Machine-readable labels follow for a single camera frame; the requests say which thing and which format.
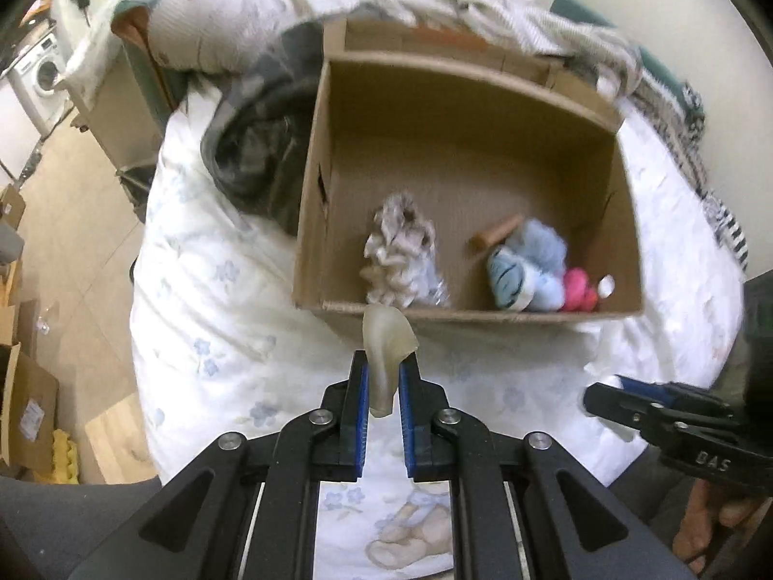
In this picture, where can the white washing machine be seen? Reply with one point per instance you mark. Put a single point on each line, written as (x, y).
(39, 75)

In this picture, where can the person's leg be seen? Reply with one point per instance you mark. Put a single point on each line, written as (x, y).
(652, 489)
(72, 525)

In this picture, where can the patterned scrunchie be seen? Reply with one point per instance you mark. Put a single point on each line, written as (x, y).
(403, 211)

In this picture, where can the green pillow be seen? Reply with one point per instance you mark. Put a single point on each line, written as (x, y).
(571, 6)

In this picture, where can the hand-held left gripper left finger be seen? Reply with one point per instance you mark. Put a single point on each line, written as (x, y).
(362, 411)

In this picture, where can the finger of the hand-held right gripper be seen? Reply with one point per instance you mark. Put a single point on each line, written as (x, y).
(646, 390)
(610, 405)

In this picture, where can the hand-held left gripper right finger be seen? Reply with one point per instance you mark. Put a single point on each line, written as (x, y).
(406, 411)

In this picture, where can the black white checkered cloth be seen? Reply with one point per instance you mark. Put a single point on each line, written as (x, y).
(691, 106)

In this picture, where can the person's right hand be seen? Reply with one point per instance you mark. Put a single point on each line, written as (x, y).
(700, 525)

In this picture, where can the light blue fluffy toy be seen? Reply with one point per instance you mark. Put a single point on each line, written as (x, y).
(537, 241)

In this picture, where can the yellow egg carton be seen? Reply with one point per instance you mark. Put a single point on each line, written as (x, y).
(65, 456)

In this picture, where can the large cardboard box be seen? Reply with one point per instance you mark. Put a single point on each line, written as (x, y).
(27, 411)

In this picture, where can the person's right leg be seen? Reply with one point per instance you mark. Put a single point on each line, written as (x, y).
(652, 489)

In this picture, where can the patterned knit blanket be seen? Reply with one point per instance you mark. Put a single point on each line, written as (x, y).
(670, 127)

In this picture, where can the tan cylinder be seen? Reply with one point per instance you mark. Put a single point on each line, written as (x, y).
(495, 232)

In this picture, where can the black white striped cloth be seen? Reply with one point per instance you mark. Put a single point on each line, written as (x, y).
(731, 229)

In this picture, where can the tan wooden board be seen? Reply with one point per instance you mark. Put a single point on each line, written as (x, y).
(121, 109)

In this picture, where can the pale printed duvet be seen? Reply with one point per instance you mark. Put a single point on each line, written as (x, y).
(211, 24)

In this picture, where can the small cardboard box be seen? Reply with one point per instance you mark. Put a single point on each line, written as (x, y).
(12, 208)

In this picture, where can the camouflage cloth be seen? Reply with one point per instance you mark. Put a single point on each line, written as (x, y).
(253, 151)

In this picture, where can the translucent silicone insole pad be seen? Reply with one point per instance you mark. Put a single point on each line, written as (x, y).
(386, 338)

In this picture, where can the grey bin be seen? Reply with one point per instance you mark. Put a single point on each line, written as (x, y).
(9, 245)

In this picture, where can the pink soft toy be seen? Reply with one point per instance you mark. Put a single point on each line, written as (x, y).
(578, 290)

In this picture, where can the person's left leg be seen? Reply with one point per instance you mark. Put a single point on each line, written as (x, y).
(72, 525)

